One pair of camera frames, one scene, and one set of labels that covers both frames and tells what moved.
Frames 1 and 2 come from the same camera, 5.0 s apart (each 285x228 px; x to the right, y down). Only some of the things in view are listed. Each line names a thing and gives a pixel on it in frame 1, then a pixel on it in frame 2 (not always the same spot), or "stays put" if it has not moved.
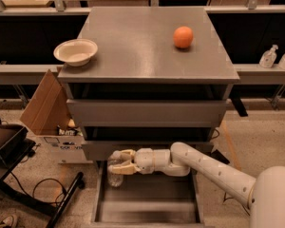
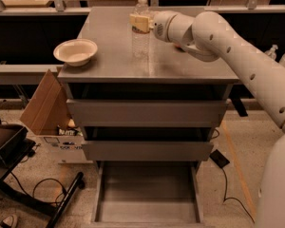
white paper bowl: [76, 51] stays put
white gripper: [144, 161] to [161, 27]
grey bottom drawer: [146, 200] stays put
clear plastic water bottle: [115, 180] to [142, 41]
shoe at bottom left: [9, 221] stays put
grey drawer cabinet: [140, 90] stays put
